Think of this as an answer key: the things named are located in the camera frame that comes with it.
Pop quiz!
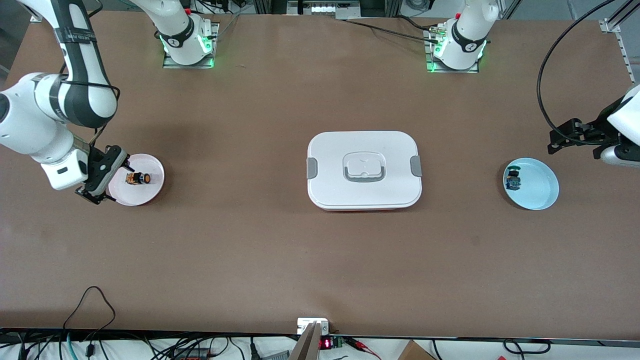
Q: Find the pink round plate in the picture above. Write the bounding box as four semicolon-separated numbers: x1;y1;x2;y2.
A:
108;153;165;207

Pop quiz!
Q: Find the light blue round plate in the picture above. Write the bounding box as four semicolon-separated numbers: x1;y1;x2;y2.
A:
502;157;560;211

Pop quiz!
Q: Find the white lidded lunch box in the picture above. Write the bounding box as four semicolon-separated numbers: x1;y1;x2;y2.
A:
306;131;423;212

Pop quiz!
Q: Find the brown cardboard piece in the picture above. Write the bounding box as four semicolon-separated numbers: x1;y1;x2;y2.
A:
397;340;437;360

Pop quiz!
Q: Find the grey slanted bar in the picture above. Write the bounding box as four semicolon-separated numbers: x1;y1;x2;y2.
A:
289;321;323;360

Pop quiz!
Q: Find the white power strip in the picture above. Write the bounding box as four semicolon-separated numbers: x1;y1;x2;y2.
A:
287;0;362;20

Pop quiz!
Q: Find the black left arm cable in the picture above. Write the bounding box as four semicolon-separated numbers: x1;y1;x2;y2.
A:
536;0;619;147

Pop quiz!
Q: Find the aluminium frame rail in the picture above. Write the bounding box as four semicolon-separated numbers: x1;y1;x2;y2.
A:
600;19;637;84

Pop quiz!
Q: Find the black looped cable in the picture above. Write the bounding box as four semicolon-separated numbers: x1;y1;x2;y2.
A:
62;285;117;332

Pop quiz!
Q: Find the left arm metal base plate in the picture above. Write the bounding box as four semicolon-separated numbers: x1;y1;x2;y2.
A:
424;27;481;74

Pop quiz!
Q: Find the black coiled cable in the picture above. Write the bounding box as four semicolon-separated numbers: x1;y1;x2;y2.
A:
502;338;552;355

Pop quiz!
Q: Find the black cable across table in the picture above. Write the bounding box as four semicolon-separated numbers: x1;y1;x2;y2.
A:
344;19;442;46

